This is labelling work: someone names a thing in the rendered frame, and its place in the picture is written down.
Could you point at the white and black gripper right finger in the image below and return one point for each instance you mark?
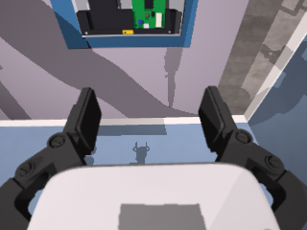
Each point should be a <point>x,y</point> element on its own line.
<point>235,146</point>

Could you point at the green circuit board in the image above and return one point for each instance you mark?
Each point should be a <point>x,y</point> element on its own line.
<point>148,13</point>

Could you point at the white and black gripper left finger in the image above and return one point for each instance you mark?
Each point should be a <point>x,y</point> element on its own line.
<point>65,150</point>

